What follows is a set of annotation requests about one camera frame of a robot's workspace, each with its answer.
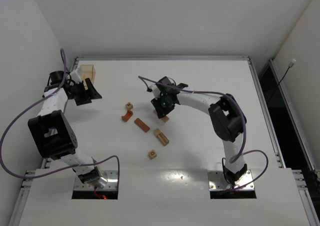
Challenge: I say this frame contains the reddish brown rectangular block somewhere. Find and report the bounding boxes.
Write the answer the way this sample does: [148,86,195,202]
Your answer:
[134,118,150,133]

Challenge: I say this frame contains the light wooden rectangular block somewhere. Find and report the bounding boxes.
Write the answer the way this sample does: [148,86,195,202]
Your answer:
[153,110,170,123]

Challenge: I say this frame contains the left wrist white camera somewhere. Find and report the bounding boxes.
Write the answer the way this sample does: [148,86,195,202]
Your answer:
[69,69,83,84]

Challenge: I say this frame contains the aluminium table frame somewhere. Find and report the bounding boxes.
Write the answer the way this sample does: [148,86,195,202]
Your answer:
[19,56,320,226]

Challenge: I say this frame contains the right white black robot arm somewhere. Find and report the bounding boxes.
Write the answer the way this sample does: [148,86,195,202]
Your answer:
[147,76,247,186]

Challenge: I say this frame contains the ribbed light wooden block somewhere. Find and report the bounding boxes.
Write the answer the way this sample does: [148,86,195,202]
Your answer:
[156,132,170,146]

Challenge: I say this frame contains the metal base plate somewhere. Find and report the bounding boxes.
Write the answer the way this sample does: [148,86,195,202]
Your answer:
[73,169,119,192]
[207,170,256,193]

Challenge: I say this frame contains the reddish wooden arch block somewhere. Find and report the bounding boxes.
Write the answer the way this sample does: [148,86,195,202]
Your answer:
[121,110,133,122]

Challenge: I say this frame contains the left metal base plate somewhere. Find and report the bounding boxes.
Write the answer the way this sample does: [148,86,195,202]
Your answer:
[73,169,119,192]

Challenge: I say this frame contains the wrist white camera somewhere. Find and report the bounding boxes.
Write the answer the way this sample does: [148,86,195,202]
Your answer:
[147,84,161,99]
[69,69,83,84]

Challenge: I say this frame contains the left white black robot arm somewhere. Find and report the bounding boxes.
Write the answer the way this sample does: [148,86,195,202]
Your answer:
[28,69,103,188]

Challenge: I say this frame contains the wooden letter N cube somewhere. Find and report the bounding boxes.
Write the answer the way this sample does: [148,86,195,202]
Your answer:
[125,102,133,111]

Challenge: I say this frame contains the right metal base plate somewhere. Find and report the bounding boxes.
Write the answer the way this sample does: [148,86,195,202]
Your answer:
[207,170,256,193]

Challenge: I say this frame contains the wooden letter D cube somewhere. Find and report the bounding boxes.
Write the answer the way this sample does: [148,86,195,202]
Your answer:
[148,150,157,160]

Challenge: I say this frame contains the transparent orange plastic box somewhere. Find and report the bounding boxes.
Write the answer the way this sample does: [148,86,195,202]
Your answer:
[79,64,96,90]

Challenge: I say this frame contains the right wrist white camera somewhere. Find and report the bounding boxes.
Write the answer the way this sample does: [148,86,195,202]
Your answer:
[147,84,161,99]

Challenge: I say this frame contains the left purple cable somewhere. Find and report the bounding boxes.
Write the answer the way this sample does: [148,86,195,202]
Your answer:
[0,48,121,187]

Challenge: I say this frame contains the black cable white plug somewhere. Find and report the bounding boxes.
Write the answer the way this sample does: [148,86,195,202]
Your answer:
[266,58,296,105]

